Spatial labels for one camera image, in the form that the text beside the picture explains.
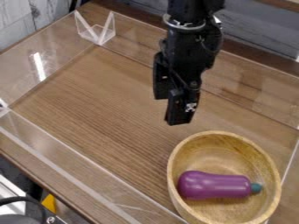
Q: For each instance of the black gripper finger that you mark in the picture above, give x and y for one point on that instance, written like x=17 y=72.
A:
x=161 y=83
x=181 y=104

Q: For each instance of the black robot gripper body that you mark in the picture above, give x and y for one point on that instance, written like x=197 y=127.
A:
x=189 y=49

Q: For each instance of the brown wooden bowl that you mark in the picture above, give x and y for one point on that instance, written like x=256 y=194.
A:
x=223 y=153

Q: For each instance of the purple toy eggplant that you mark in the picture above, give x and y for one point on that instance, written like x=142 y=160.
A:
x=199 y=185

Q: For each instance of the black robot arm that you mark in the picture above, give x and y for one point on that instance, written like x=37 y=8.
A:
x=192 y=10

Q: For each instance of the clear acrylic corner bracket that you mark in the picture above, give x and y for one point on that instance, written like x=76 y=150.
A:
x=98 y=34

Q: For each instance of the clear acrylic table wall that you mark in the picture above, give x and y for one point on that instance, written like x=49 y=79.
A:
x=94 y=193

